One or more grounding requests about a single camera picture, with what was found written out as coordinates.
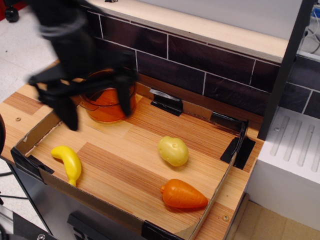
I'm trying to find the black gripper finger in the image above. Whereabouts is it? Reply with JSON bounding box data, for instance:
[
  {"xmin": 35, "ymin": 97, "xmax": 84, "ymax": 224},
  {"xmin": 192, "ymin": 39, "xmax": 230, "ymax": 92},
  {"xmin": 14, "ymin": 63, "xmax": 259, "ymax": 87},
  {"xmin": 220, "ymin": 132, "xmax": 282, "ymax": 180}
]
[
  {"xmin": 39, "ymin": 93, "xmax": 79, "ymax": 131},
  {"xmin": 115, "ymin": 75, "xmax": 136, "ymax": 117}
]

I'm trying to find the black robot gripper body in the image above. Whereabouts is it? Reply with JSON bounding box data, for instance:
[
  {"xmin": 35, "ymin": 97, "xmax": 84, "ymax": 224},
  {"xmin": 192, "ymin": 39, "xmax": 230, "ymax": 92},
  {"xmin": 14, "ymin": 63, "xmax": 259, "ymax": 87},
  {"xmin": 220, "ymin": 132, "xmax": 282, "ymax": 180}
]
[{"xmin": 28, "ymin": 29, "xmax": 137, "ymax": 97}]

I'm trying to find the yellow plastic toy potato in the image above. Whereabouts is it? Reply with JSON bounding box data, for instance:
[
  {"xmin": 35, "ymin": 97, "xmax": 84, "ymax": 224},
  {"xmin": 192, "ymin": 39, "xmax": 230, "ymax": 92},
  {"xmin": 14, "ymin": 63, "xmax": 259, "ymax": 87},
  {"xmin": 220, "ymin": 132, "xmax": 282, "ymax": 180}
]
[{"xmin": 157, "ymin": 136, "xmax": 189, "ymax": 167}]

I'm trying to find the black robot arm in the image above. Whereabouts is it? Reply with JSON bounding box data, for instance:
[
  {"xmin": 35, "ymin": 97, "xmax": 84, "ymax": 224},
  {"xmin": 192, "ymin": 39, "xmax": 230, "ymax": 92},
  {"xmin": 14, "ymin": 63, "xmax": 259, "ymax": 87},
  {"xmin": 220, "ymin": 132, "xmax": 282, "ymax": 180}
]
[{"xmin": 27, "ymin": 0, "xmax": 137, "ymax": 131}]

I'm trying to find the orange transparent plastic pot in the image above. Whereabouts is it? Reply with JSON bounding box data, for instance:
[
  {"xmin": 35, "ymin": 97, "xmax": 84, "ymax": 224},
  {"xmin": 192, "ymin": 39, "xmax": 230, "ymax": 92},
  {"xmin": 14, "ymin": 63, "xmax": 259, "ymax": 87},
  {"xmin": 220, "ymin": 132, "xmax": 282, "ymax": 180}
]
[{"xmin": 79, "ymin": 80, "xmax": 136, "ymax": 123}]

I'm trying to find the brown cardboard fence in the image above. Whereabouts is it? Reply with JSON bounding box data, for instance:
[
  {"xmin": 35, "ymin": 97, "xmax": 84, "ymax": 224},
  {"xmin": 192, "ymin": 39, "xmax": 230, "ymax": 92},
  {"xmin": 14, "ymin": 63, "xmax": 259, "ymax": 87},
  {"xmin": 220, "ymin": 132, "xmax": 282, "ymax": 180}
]
[{"xmin": 4, "ymin": 76, "xmax": 249, "ymax": 240}]

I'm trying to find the yellow plastic toy banana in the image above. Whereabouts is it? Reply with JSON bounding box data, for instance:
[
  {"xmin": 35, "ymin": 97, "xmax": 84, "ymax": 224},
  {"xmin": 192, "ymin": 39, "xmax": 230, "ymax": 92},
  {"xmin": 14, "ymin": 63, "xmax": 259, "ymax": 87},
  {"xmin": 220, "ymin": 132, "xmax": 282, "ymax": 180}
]
[{"xmin": 50, "ymin": 145, "xmax": 82, "ymax": 187}]

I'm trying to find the wooden shelf with tile backsplash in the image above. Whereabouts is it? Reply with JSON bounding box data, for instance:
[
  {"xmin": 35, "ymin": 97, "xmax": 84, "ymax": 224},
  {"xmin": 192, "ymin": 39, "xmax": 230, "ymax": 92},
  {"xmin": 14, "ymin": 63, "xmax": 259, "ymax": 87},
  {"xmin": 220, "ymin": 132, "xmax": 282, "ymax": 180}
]
[{"xmin": 63, "ymin": 0, "xmax": 316, "ymax": 141}]

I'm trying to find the black tape front left corner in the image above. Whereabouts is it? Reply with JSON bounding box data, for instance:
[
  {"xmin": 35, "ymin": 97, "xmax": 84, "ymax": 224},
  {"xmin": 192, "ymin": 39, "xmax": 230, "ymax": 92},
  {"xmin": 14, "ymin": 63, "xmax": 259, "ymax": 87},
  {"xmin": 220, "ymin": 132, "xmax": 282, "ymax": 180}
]
[{"xmin": 10, "ymin": 147, "xmax": 55, "ymax": 185}]

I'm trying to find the black chair caster wheel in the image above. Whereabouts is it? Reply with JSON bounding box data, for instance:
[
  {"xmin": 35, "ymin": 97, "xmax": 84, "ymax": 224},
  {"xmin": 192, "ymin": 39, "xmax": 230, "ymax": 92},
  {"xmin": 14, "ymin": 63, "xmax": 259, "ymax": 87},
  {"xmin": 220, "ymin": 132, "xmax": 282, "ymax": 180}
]
[{"xmin": 4, "ymin": 6, "xmax": 20, "ymax": 23}]

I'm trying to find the orange plastic toy carrot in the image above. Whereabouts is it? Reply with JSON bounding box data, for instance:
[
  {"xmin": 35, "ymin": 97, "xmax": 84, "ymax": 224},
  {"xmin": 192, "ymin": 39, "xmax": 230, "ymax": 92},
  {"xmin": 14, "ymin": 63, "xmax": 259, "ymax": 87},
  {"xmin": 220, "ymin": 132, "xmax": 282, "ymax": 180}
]
[{"xmin": 160, "ymin": 179, "xmax": 209, "ymax": 209}]

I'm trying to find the black tape strip right corner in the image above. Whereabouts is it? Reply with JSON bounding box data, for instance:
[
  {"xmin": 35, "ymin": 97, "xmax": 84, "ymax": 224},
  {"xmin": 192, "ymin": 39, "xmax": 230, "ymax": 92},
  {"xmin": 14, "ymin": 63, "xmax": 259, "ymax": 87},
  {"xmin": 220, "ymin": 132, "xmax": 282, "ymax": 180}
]
[{"xmin": 220, "ymin": 137, "xmax": 256, "ymax": 170}]

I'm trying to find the black tape front right corner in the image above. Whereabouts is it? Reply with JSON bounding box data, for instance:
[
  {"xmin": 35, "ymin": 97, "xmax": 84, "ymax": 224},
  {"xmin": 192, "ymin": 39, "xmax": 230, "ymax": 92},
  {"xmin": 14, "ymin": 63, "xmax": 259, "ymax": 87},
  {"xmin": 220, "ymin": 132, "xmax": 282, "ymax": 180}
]
[{"xmin": 141, "ymin": 220, "xmax": 183, "ymax": 240}]

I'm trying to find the white ribbed drainboard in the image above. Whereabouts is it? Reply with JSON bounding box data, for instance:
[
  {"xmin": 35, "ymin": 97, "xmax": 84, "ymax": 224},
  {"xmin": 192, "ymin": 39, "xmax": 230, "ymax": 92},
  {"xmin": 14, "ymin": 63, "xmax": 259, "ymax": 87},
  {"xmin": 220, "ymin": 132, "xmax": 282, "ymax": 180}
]
[{"xmin": 246, "ymin": 51, "xmax": 320, "ymax": 231}]

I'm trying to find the black floor cable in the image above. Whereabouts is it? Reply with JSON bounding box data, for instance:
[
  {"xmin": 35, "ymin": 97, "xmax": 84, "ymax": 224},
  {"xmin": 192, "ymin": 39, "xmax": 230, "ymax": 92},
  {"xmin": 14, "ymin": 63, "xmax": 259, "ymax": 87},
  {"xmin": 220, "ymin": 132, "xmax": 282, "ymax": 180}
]
[{"xmin": 0, "ymin": 171, "xmax": 28, "ymax": 201}]

